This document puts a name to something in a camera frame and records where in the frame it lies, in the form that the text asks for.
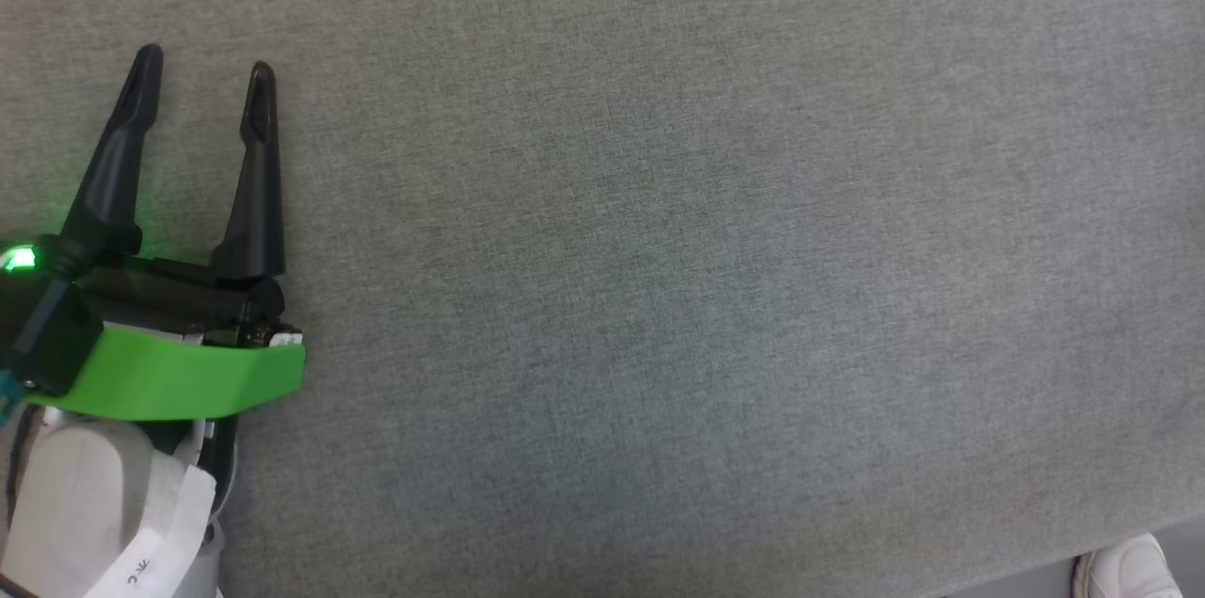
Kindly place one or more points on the white paper label tag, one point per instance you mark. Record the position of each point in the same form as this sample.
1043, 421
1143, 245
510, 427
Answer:
165, 523

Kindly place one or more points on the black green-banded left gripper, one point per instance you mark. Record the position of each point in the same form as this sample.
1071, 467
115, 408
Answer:
179, 377

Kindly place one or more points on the white shoe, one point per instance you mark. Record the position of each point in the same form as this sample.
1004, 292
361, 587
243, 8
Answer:
1130, 570

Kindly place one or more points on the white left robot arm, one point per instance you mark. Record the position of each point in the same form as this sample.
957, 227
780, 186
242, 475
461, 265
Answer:
66, 485

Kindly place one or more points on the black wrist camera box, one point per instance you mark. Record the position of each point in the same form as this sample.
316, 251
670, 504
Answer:
56, 339

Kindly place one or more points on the grey fabric sofa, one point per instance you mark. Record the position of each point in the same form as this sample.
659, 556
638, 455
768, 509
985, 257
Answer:
659, 250

